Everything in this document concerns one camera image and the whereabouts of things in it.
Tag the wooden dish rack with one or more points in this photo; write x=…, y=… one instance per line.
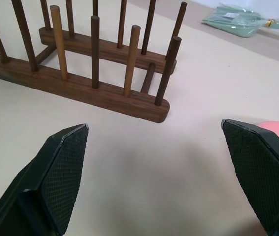
x=85, y=81

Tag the green items in plastic bag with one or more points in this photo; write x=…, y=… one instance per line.
x=237, y=20

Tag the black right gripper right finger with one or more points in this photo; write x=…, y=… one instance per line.
x=262, y=172

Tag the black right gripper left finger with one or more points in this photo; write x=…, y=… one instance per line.
x=55, y=182

